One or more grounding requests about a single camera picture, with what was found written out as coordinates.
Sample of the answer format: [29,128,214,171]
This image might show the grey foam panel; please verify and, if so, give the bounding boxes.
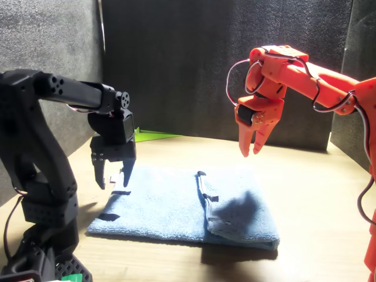
[328,0,376,173]
[0,0,105,207]
[100,0,355,152]

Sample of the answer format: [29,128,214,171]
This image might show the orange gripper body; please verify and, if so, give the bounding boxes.
[234,96,286,126]

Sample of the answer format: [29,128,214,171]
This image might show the dark orange-arm cable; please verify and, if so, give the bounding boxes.
[350,90,376,227]

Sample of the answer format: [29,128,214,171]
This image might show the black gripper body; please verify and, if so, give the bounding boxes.
[89,133,138,166]

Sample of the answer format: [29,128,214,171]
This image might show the red white black-arm cable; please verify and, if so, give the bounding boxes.
[2,189,29,261]

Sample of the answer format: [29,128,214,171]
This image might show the green table clamp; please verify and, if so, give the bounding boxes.
[59,272,83,282]

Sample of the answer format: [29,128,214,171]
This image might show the red white black-gripper cable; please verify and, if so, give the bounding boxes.
[66,103,118,119]

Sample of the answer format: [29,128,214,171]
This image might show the green plastic wedge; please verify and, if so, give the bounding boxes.
[133,126,184,143]

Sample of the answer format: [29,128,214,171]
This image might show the white orange-gripper servo cable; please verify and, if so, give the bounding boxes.
[226,58,266,107]

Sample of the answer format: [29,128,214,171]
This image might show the light blue towel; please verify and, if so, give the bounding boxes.
[86,165,280,251]

